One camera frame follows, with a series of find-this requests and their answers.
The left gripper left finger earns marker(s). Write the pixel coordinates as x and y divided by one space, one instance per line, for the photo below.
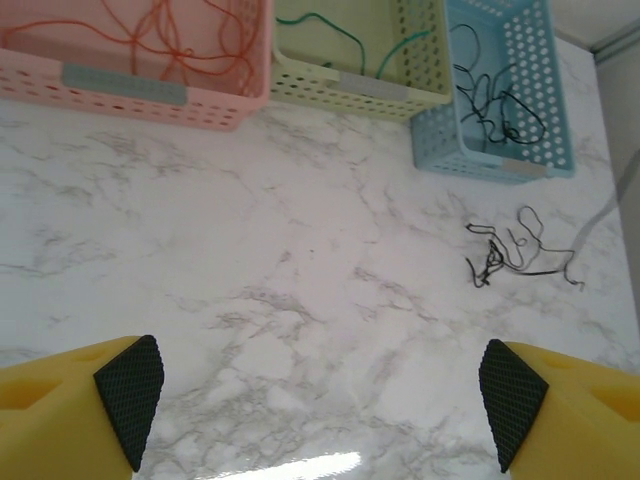
60 415

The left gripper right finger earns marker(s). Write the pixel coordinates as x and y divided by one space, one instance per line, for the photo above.
575 420

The blue plastic basket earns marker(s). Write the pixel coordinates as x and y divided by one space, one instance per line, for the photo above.
515 167

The pink plastic basket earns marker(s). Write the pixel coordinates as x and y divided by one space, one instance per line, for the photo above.
125 85

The green plastic basket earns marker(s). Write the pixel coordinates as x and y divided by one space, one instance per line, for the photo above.
360 82

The aluminium frame post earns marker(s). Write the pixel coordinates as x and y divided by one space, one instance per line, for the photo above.
620 42

